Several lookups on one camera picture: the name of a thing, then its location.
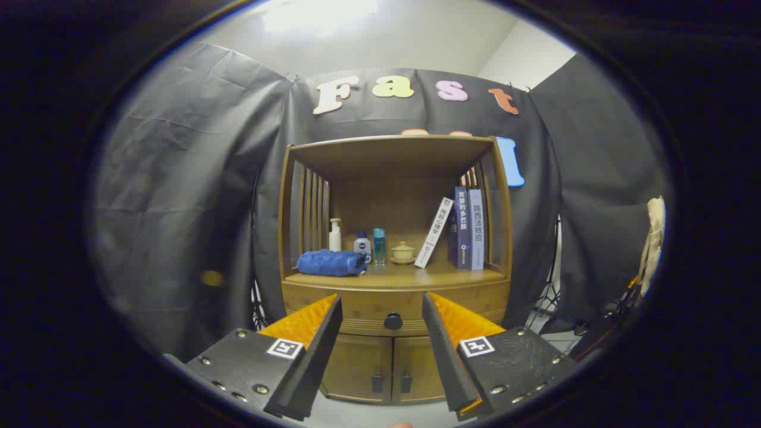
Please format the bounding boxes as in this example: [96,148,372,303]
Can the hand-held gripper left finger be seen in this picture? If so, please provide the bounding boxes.
[163,293,344,421]

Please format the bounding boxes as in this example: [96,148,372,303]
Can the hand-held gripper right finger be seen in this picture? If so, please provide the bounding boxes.
[422,291,578,421]

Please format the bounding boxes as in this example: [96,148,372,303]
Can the wooden drawer with black knob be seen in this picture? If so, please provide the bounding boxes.
[282,279,511,337]

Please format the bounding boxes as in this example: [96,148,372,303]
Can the wooden cabinet door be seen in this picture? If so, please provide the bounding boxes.
[319,333,394,404]
[392,335,446,404]

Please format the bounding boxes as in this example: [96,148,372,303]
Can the wooden countertop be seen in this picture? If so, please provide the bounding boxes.
[284,262,506,291]

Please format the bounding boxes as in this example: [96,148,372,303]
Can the wooden cabinet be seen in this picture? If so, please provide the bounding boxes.
[278,134,514,406]

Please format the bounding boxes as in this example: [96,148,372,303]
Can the blue folded towel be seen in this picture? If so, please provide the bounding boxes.
[296,250,368,278]

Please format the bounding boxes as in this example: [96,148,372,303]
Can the white book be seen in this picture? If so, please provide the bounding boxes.
[414,197,454,269]

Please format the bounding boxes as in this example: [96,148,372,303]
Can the dark blue book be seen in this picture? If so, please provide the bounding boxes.
[447,186,472,270]

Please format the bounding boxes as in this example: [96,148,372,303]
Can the grey-blue book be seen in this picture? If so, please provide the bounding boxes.
[468,189,485,271]

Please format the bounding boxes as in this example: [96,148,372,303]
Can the black device with orange tip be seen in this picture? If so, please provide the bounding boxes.
[600,275,646,325]

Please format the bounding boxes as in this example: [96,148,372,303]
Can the beige cloth bag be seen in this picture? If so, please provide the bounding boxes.
[639,196,666,298]

